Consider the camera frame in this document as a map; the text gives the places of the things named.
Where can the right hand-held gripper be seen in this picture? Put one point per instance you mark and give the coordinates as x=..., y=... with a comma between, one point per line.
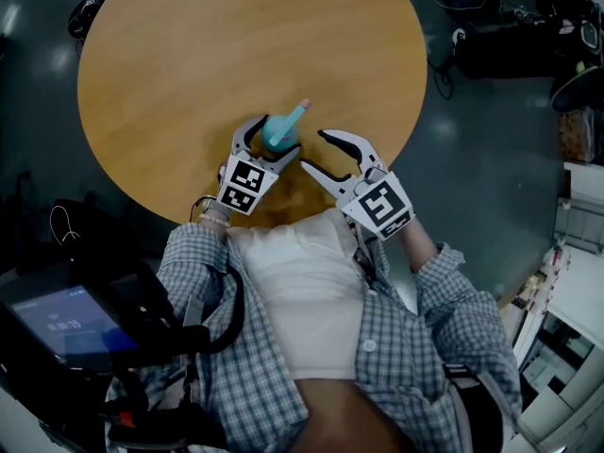
x=377, y=201

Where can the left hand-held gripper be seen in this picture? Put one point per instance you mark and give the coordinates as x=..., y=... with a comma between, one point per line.
x=245, y=182

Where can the teal spray bottle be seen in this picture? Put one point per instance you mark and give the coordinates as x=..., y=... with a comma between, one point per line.
x=279, y=135

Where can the teal spray head pink tip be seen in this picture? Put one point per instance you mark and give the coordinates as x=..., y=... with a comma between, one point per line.
x=295, y=118

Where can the person's right forearm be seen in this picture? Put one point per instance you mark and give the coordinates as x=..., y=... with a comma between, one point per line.
x=417, y=246

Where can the person's left forearm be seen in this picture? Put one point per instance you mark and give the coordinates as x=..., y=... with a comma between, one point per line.
x=214, y=213

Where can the white undershirt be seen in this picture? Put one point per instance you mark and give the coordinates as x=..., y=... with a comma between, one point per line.
x=307, y=295

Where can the plaid checked shirt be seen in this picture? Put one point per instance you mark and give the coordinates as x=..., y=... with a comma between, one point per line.
x=245, y=375

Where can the brown trousers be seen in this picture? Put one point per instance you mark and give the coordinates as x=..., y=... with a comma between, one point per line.
x=349, y=418

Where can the phone with lit screen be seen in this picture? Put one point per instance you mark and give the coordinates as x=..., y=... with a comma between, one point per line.
x=71, y=323

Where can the white cabinet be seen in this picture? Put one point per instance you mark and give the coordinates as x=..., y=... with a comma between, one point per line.
x=561, y=328

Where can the black phone mount rig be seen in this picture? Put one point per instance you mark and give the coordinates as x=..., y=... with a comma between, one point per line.
x=94, y=347

